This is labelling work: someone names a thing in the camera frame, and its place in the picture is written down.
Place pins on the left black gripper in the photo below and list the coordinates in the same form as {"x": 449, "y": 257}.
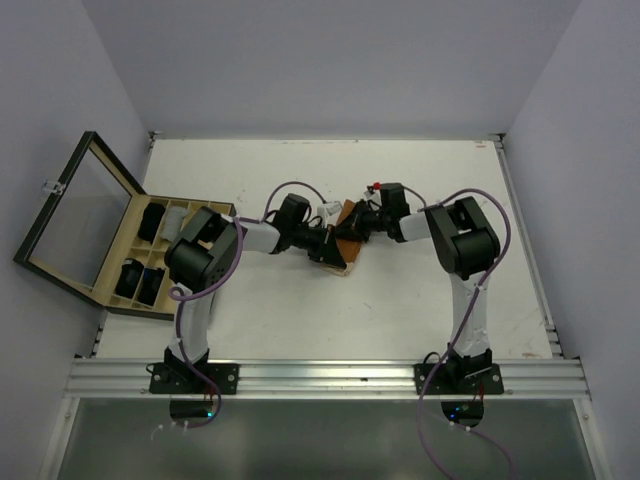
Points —
{"x": 326, "y": 250}

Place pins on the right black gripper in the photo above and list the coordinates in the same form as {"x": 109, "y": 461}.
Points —
{"x": 354, "y": 227}

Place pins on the orange underwear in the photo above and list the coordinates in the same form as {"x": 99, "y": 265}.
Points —
{"x": 349, "y": 250}

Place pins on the grey striped underwear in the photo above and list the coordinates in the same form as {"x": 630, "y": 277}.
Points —
{"x": 173, "y": 223}

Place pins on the black underwear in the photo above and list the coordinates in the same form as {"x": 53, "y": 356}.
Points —
{"x": 150, "y": 286}
{"x": 131, "y": 272}
{"x": 150, "y": 222}

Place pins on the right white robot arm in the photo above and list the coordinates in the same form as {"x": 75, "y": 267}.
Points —
{"x": 467, "y": 249}

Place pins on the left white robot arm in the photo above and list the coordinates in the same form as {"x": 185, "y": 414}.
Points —
{"x": 206, "y": 253}

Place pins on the rolled black underwear in box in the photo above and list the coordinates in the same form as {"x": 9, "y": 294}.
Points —
{"x": 131, "y": 272}

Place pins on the wooden compartment organizer box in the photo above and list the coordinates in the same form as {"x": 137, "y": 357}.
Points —
{"x": 152, "y": 256}

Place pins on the glass box lid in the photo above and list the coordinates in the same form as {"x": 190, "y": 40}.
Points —
{"x": 70, "y": 241}

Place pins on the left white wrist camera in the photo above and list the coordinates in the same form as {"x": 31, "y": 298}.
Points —
{"x": 328, "y": 210}

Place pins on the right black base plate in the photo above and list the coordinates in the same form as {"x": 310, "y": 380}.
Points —
{"x": 459, "y": 375}

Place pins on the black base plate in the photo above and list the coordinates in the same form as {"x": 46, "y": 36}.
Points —
{"x": 459, "y": 375}
{"x": 178, "y": 379}

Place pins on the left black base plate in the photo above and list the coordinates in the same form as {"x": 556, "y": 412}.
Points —
{"x": 178, "y": 379}

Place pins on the aluminium mounting rail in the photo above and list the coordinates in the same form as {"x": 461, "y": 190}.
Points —
{"x": 545, "y": 379}

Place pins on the white wall latch clip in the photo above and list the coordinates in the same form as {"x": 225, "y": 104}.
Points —
{"x": 52, "y": 187}

